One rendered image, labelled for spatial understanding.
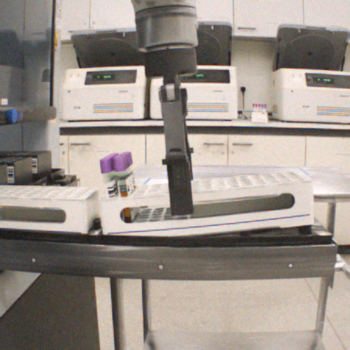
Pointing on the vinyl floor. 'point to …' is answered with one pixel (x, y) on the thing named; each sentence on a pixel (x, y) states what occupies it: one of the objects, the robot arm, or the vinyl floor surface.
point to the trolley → (337, 190)
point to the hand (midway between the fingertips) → (182, 191)
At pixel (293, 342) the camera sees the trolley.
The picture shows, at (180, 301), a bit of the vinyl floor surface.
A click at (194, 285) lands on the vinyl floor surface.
